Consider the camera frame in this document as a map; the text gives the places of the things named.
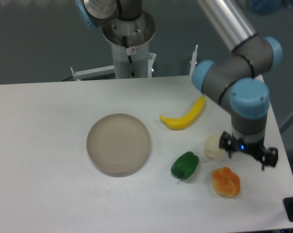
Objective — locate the grey metal leg right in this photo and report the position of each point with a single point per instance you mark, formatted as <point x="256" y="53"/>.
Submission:
<point x="286" y="123"/>

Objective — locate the orange toy bread knot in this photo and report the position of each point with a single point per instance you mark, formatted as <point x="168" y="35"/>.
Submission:
<point x="225" y="182"/>

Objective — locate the white metal bracket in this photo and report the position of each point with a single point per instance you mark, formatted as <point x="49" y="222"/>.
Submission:
<point x="193" y="61"/>
<point x="92" y="74"/>

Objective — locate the white metal bracket left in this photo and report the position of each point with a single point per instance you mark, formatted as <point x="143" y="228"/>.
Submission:
<point x="92" y="74"/>

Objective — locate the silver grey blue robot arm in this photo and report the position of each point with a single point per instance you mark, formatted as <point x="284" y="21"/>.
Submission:
<point x="233" y="84"/>

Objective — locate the beige round plate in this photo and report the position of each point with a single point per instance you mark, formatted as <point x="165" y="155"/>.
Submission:
<point x="118" y="144"/>

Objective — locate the white metal bracket right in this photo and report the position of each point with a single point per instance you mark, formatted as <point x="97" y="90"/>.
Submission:
<point x="193" y="61"/>

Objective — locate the green toy bell pepper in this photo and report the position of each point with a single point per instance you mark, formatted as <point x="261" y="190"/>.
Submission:
<point x="185" y="166"/>

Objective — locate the yellow toy banana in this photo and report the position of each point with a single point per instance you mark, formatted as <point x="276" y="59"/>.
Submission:
<point x="186" y="120"/>

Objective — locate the blue plastic bag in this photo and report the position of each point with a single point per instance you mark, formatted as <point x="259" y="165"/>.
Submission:
<point x="267" y="7"/>

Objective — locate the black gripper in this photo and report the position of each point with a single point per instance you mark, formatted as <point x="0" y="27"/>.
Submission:
<point x="251" y="144"/>

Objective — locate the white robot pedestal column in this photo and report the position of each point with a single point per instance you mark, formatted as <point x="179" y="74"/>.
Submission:
<point x="129" y="42"/>

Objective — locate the white toy garlic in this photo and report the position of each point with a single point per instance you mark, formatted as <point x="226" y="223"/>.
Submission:
<point x="212" y="150"/>

